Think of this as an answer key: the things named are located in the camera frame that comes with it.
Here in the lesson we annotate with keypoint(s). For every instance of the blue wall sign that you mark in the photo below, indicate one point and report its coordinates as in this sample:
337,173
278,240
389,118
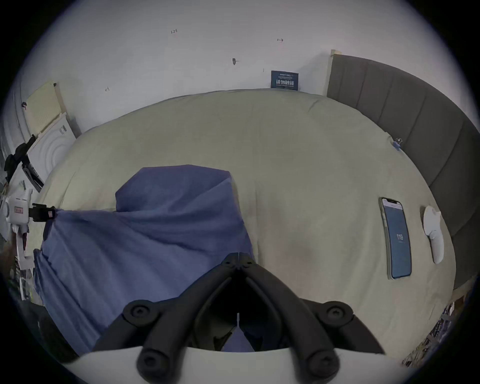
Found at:
284,80

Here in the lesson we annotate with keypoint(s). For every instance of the grey padded headboard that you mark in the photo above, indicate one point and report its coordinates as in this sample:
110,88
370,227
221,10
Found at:
412,112

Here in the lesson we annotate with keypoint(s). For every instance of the black tripod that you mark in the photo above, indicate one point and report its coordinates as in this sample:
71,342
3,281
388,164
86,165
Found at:
20,155

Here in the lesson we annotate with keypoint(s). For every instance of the small blue clip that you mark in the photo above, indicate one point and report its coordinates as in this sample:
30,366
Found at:
397,143

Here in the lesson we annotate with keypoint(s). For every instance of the blue shirt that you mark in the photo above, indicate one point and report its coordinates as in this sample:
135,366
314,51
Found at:
150,240

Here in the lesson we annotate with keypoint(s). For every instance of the pale yellow foam board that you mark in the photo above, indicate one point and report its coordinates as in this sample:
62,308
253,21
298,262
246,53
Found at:
42,107

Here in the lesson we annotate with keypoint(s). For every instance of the white washing machine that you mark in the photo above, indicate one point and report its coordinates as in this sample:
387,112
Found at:
54,148

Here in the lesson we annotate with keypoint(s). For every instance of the white hand controller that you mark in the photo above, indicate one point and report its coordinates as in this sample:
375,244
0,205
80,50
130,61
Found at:
435,236

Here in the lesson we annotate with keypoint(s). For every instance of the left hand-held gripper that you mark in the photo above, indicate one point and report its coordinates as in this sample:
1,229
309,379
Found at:
18,210

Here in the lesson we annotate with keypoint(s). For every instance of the smartphone with blue screen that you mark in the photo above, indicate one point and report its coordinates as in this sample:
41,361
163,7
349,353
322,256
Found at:
397,240

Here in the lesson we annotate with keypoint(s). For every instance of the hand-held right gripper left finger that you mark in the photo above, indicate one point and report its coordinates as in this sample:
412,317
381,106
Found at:
170,322

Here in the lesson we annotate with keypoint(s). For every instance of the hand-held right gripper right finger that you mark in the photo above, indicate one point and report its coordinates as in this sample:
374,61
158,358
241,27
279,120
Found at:
300,322

